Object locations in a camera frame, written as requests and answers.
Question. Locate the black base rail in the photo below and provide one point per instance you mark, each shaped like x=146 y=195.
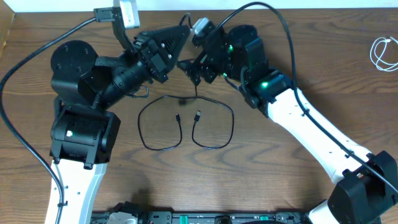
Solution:
x=128 y=212

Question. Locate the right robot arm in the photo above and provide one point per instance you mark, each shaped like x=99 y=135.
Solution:
x=365 y=183

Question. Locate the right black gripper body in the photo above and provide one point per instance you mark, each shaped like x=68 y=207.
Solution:
x=222 y=65

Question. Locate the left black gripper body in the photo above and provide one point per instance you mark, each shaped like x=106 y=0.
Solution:
x=150 y=58

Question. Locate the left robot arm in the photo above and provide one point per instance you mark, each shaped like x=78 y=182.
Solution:
x=84 y=130

